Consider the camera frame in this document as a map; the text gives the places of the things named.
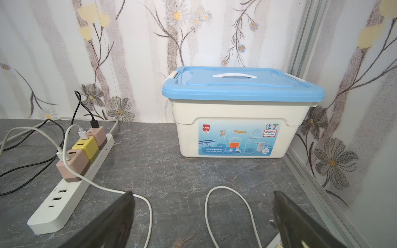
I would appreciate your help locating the pink USB charger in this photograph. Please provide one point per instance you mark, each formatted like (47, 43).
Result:
(78, 162)

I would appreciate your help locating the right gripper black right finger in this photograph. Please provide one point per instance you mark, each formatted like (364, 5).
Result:
(297, 229)

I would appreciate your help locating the blue lid storage box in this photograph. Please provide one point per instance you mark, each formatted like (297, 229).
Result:
(238, 112)

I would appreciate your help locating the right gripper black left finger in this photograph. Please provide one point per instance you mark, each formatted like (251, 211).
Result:
(111, 229)

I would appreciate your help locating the white power strip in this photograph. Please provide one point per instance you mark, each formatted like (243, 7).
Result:
(55, 211)

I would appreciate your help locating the pink USB charger end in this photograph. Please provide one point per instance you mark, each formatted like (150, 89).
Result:
(99, 135)

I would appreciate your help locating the yellow USB charger cube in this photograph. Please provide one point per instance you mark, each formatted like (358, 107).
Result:
(89, 147)

